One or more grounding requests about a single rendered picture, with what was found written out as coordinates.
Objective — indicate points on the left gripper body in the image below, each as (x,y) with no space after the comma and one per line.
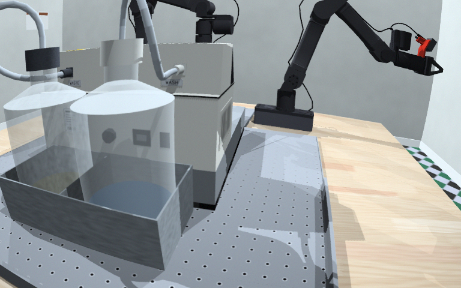
(420,63)

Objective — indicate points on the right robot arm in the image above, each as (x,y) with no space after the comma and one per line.
(221,24)

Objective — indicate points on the grey flexible hose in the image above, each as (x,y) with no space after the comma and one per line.
(147,22)

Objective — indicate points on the white flexible hose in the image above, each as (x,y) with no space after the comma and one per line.
(42,38)

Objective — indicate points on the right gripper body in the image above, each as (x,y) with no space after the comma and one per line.
(204,39)

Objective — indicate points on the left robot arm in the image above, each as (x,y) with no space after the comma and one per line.
(320,16)

